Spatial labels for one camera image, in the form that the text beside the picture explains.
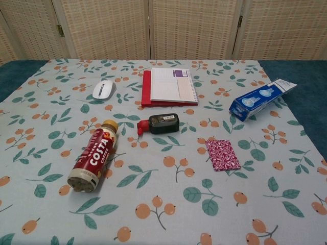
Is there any pink patterned pouch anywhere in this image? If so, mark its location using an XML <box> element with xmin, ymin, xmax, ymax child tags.
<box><xmin>205</xmin><ymin>138</ymin><xmax>242</xmax><ymax>173</ymax></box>

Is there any floral printed tablecloth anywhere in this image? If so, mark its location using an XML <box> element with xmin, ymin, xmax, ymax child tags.
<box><xmin>0</xmin><ymin>58</ymin><xmax>327</xmax><ymax>245</ymax></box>

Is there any black ink bottle red cap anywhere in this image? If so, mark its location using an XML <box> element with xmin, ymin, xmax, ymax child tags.
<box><xmin>136</xmin><ymin>113</ymin><xmax>180</xmax><ymax>136</ymax></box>

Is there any white spiral notebook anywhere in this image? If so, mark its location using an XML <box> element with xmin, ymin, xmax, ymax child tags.
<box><xmin>150</xmin><ymin>67</ymin><xmax>199</xmax><ymax>104</ymax></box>

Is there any red notebook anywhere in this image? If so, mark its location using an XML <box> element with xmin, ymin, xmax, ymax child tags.
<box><xmin>141</xmin><ymin>70</ymin><xmax>199</xmax><ymax>108</ymax></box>

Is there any white computer mouse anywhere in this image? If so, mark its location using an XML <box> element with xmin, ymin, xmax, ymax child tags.
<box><xmin>92</xmin><ymin>80</ymin><xmax>116</xmax><ymax>101</ymax></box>

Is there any Costa coffee bottle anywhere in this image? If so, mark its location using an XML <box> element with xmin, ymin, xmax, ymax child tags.
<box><xmin>67</xmin><ymin>119</ymin><xmax>120</xmax><ymax>193</ymax></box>

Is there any blue white carton box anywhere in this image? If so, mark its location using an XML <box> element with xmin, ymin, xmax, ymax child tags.
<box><xmin>228</xmin><ymin>78</ymin><xmax>298</xmax><ymax>122</ymax></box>

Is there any woven folding screen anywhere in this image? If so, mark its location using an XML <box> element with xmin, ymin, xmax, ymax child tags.
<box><xmin>0</xmin><ymin>0</ymin><xmax>327</xmax><ymax>66</ymax></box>

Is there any blue felt table cover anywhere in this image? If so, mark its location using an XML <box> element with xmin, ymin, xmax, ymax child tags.
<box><xmin>0</xmin><ymin>59</ymin><xmax>327</xmax><ymax>166</ymax></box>

